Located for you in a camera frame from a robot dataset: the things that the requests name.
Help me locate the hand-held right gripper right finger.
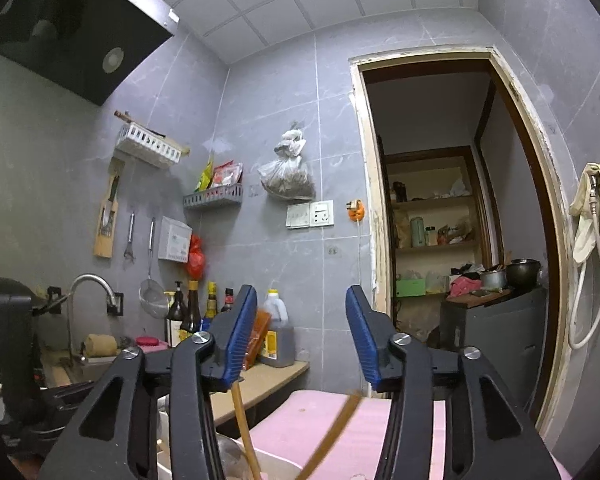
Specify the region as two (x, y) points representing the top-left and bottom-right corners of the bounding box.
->
(344, 284), (565, 480)

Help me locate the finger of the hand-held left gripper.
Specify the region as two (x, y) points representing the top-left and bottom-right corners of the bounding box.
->
(40, 380), (98, 414)

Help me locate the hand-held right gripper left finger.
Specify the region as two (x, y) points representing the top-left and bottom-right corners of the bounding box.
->
(39, 284), (258, 480)

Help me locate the wooden chopstick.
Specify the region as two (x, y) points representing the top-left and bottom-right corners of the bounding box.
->
(300, 391), (363, 480)
(230, 382), (264, 480)

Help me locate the large steel spoon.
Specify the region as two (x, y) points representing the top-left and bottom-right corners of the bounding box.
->
(215, 432), (248, 480)

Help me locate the orange snack packet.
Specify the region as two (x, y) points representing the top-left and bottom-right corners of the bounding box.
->
(240, 310), (272, 371)

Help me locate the large oil jug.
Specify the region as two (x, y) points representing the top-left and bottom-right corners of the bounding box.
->
(257, 289), (296, 368)

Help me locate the dark gold-neck sauce bottle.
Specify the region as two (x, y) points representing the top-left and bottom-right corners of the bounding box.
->
(180, 280), (203, 343)

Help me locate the tan rolled cloth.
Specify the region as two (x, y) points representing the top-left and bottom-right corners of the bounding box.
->
(82, 334), (118, 358)

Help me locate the dark pump bottle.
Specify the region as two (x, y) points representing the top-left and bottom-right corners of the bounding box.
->
(166, 280), (188, 346)

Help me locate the green box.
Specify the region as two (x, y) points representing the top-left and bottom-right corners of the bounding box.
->
(396, 278), (427, 298)

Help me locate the black lidded pot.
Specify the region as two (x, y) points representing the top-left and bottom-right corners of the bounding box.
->
(0, 267), (46, 311)

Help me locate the red plastic bag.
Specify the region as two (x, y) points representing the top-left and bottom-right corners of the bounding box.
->
(186, 234), (206, 281)

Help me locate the pink floral tablecloth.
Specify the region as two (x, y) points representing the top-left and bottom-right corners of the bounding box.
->
(250, 389), (573, 480)

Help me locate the metal mesh strainer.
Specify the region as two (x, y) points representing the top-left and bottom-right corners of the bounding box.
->
(139, 217), (168, 320)

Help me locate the steel faucet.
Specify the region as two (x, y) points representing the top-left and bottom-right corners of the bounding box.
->
(67, 273), (118, 366)

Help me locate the pink cloth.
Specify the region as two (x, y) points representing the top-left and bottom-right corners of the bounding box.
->
(448, 276), (482, 299)

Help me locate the grey cabinet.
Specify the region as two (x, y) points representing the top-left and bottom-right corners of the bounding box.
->
(439, 287), (551, 396)

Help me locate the steel pot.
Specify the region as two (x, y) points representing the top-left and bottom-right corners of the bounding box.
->
(480, 267), (508, 290)

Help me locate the metal peeler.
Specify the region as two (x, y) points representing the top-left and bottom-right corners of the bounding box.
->
(124, 212), (137, 263)

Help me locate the wooden cutting board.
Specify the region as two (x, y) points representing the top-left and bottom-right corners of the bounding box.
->
(94, 157), (123, 259)

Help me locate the wooden shelf unit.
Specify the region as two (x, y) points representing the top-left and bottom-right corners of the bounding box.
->
(382, 146), (496, 321)

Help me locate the red snack packet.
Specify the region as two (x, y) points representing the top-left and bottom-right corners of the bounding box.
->
(211, 161), (244, 190)

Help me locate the clear bag of dried goods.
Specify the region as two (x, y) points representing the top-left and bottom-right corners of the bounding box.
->
(257, 121), (316, 202)

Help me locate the yellow snack packet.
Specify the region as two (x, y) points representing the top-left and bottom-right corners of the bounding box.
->
(196, 150), (216, 192)

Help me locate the kitchen knife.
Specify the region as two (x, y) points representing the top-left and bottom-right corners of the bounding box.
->
(100, 172), (118, 238)

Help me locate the black range hood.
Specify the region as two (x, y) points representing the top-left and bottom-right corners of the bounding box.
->
(0, 0), (181, 107)

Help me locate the white wall box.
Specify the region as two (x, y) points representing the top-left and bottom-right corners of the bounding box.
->
(158, 216), (193, 263)

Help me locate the white wall socket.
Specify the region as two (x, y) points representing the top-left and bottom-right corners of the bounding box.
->
(286, 200), (335, 231)

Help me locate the grey wall shelf basket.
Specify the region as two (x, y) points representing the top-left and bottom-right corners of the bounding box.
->
(182, 183), (244, 209)

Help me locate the wooden door frame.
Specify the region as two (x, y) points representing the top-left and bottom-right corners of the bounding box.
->
(349, 45), (581, 441)

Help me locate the white wall rack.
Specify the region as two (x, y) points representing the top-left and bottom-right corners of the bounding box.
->
(114, 122), (183, 167)

